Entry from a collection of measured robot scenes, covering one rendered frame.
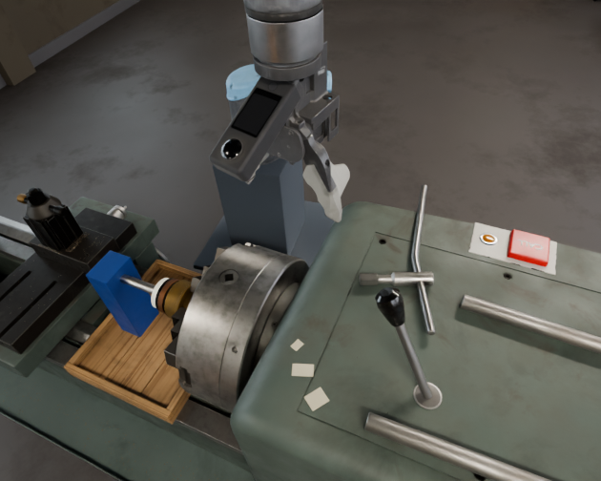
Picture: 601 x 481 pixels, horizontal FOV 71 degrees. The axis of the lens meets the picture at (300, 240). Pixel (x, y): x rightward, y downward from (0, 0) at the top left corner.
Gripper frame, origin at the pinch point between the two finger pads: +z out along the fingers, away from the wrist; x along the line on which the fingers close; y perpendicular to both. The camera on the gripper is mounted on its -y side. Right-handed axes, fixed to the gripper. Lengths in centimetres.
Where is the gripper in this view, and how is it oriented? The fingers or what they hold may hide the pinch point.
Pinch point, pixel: (288, 205)
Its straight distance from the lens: 57.5
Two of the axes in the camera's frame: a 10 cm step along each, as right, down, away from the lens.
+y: 5.6, -6.3, 5.4
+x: -8.3, -3.9, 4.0
